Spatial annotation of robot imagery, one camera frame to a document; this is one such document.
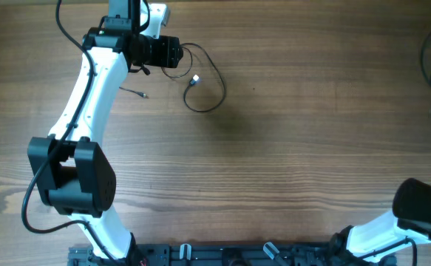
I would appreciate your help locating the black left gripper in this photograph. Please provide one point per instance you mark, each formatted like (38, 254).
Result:
(168, 56)

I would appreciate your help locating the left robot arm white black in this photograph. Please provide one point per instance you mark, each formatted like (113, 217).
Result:
(70, 171)

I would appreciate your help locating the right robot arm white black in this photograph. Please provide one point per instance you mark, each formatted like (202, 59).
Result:
(407, 223)

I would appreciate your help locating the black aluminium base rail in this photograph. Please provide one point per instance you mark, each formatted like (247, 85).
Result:
(215, 255)

